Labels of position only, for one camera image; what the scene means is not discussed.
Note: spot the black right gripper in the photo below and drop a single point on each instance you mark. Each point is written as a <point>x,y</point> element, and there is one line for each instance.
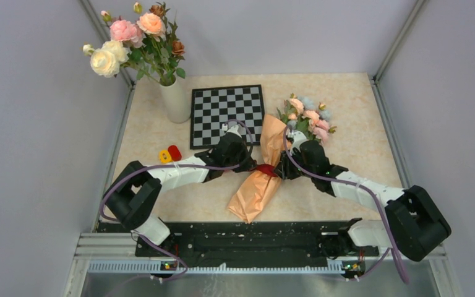
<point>284,168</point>

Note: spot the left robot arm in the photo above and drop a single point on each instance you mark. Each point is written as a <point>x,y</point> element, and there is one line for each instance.
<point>134,193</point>

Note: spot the white ceramic vase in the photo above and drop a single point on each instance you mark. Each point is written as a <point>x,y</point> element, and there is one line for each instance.
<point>175,101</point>

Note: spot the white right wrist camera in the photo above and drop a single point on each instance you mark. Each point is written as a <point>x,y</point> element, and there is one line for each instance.
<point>296,139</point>

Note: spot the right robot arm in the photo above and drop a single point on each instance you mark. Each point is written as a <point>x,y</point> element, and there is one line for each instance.
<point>410,220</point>

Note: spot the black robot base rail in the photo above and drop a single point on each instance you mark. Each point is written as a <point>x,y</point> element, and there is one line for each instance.
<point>262,244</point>

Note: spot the black white checkerboard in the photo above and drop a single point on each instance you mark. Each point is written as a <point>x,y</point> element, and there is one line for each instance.
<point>212,107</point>

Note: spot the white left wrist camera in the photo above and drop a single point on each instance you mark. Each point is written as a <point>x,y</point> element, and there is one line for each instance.
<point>233,130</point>

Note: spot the red yellow toy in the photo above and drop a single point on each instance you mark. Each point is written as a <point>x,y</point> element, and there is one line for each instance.
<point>171,154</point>

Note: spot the dark red ribbon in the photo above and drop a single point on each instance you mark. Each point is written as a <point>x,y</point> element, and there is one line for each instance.
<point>267,169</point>

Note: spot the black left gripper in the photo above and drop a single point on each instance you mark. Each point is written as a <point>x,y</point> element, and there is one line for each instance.
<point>248,163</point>

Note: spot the flower bunch in vase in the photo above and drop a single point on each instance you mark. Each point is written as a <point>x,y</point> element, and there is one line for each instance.
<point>148,44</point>

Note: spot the orange paper bouquet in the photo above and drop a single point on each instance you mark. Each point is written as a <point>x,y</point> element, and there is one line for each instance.
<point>300,113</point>

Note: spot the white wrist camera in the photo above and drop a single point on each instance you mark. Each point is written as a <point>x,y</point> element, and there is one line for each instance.
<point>233,130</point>
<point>296,139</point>

